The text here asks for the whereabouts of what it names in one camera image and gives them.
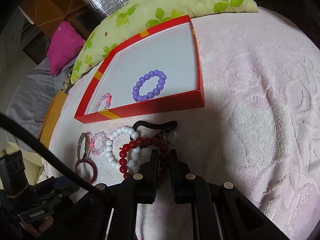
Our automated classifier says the cream leather cushion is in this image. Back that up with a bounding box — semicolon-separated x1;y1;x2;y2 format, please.
6;142;48;185

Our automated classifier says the white bead bracelet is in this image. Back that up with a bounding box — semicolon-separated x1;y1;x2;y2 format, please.
103;126;142;172

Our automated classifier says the magenta pillow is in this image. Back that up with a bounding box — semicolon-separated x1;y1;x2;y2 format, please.
47;21;85;76

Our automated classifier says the grey blanket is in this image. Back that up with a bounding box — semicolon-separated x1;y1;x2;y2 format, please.
5;58;76;139

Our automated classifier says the silver bangle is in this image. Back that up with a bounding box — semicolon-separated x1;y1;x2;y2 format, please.
77;133;91;160

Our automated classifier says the purple bead bracelet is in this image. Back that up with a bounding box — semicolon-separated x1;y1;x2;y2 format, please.
132;69;168;103

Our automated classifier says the black hair tie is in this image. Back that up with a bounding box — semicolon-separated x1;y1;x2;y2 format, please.
132;120;179;143

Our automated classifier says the black cable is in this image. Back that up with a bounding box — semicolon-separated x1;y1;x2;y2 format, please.
0;112;106;196

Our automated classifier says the green floral pillow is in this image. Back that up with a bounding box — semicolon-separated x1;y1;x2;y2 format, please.
71;0;258;83

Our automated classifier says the pink lilac small bead bracelet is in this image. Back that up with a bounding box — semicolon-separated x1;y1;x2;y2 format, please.
93;93;112;113

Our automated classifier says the red shallow box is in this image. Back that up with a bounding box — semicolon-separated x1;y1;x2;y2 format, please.
74;16;205;124

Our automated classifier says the brown wooden cabinet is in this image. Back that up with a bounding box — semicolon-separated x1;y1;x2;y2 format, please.
19;0;89;39

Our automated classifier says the maroon hair band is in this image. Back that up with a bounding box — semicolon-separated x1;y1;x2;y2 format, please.
75;159;98;184

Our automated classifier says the dark red bead bracelet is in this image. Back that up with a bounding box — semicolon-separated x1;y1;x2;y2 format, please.
118;136;171;180

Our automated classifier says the pink translucent bead bracelet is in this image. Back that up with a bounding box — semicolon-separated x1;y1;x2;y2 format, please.
89;131;107;156

